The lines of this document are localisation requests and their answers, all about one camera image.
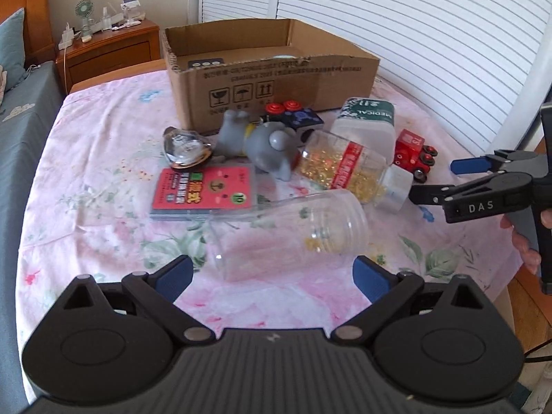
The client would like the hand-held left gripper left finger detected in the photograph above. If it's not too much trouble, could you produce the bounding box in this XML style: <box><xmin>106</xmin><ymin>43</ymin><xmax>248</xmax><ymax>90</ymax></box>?
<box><xmin>56</xmin><ymin>255</ymin><xmax>215</xmax><ymax>346</ymax></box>

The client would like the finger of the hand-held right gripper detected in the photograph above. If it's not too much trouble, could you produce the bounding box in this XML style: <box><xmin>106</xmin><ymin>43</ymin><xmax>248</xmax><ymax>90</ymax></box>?
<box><xmin>451</xmin><ymin>149</ymin><xmax>540</xmax><ymax>176</ymax></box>
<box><xmin>408</xmin><ymin>171</ymin><xmax>535</xmax><ymax>224</ymax></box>

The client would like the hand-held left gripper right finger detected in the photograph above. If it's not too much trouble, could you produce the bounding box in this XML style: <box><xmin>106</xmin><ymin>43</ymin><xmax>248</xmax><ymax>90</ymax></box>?
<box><xmin>330</xmin><ymin>255</ymin><xmax>494</xmax><ymax>348</ymax></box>

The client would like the red toy train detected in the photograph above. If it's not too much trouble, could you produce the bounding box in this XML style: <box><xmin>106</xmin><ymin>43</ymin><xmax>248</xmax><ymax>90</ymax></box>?
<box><xmin>390</xmin><ymin>128</ymin><xmax>440</xmax><ymax>183</ymax></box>

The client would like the white jar with green label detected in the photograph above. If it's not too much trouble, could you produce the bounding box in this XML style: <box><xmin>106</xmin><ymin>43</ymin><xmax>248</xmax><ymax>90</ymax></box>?
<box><xmin>330</xmin><ymin>97</ymin><xmax>397</xmax><ymax>165</ymax></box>

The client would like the red booklet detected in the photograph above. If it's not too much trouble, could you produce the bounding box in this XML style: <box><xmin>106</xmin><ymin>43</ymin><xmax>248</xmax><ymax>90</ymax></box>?
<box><xmin>149</xmin><ymin>166</ymin><xmax>255</xmax><ymax>221</ymax></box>

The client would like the clear bottle of yellow capsules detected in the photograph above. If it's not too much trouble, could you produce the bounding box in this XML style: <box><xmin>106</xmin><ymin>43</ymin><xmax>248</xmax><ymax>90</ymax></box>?
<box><xmin>299</xmin><ymin>130</ymin><xmax>415</xmax><ymax>214</ymax></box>

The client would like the clear plastic bottle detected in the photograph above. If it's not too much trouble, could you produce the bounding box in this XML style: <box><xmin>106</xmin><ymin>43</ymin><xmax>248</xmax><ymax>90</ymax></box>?
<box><xmin>206</xmin><ymin>190</ymin><xmax>371</xmax><ymax>283</ymax></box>

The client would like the shiny clear plastic packet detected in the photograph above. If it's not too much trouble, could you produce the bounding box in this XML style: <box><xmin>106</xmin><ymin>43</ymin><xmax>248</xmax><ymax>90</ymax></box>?
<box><xmin>161</xmin><ymin>126</ymin><xmax>213</xmax><ymax>169</ymax></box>

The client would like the dark blue toy car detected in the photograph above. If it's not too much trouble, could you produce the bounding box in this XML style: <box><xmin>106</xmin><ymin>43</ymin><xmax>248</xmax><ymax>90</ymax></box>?
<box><xmin>261</xmin><ymin>100</ymin><xmax>325</xmax><ymax>144</ymax></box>

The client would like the brown cardboard box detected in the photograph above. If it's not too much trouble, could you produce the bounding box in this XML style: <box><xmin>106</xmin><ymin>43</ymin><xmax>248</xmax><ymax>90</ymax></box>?
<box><xmin>159</xmin><ymin>18</ymin><xmax>381</xmax><ymax>135</ymax></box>

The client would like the person's right hand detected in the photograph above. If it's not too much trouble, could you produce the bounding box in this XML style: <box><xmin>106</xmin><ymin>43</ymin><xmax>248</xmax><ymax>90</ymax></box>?
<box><xmin>500</xmin><ymin>217</ymin><xmax>543</xmax><ymax>277</ymax></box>

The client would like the grey toy animal figure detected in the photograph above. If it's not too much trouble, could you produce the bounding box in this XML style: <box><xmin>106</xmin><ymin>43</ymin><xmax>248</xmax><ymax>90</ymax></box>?
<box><xmin>214</xmin><ymin>110</ymin><xmax>301</xmax><ymax>181</ymax></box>

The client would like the bed with blue sheet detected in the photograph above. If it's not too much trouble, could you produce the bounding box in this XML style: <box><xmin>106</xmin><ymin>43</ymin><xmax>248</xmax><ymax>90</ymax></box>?
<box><xmin>0</xmin><ymin>60</ymin><xmax>65</xmax><ymax>414</ymax></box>

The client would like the wooden nightstand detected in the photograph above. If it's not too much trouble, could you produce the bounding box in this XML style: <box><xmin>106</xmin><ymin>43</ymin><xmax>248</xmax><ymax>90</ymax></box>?
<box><xmin>55</xmin><ymin>19</ymin><xmax>162</xmax><ymax>95</ymax></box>

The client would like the white power strip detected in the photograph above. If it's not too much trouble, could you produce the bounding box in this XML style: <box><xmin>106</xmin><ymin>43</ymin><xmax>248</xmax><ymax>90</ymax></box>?
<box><xmin>58</xmin><ymin>21</ymin><xmax>76</xmax><ymax>49</ymax></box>

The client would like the white phone stand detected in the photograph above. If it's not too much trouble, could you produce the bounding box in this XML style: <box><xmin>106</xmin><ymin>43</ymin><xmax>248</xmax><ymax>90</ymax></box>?
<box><xmin>118</xmin><ymin>0</ymin><xmax>145</xmax><ymax>24</ymax></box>

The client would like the blue embroidered pillow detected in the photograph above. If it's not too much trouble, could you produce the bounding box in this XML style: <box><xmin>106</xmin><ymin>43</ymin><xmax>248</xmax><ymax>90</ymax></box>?
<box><xmin>0</xmin><ymin>8</ymin><xmax>27</xmax><ymax>93</ymax></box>

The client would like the small green desk fan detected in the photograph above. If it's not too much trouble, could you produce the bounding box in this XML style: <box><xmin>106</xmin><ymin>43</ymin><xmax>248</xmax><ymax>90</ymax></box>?
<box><xmin>74</xmin><ymin>0</ymin><xmax>96</xmax><ymax>35</ymax></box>

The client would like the wooden headboard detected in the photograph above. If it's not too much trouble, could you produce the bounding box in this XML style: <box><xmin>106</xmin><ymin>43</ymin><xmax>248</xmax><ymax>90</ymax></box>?
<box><xmin>0</xmin><ymin>0</ymin><xmax>52</xmax><ymax>63</ymax></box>

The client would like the white charger cable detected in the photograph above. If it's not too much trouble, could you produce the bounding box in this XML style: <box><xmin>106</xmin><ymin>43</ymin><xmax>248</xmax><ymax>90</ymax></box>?
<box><xmin>59</xmin><ymin>47</ymin><xmax>70</xmax><ymax>96</ymax></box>

